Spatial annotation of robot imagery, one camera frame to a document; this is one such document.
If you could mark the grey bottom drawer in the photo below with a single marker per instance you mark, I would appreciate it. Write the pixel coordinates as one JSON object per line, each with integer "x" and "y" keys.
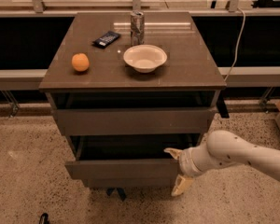
{"x": 128, "y": 183}

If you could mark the orange fruit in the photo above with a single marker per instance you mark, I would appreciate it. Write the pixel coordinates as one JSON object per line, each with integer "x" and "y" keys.
{"x": 80, "y": 62}

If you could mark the grey drawer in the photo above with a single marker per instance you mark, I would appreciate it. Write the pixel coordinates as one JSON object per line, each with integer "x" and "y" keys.
{"x": 128, "y": 183}
{"x": 128, "y": 156}
{"x": 133, "y": 121}

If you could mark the silver drink can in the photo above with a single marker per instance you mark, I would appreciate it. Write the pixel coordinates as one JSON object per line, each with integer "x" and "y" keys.
{"x": 137, "y": 28}

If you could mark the grey top drawer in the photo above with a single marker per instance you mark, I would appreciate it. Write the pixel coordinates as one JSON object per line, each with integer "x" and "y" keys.
{"x": 133, "y": 121}

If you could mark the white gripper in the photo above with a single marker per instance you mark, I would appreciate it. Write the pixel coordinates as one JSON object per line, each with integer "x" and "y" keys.
{"x": 185, "y": 162}

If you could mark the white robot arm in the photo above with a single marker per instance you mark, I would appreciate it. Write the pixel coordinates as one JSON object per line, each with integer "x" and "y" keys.
{"x": 222, "y": 149}

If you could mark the grey drawer cabinet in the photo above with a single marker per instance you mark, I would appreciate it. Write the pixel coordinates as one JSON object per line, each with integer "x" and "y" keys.
{"x": 188, "y": 79}

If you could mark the white bowl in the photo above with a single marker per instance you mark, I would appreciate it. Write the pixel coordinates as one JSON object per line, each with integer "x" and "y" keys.
{"x": 145, "y": 58}

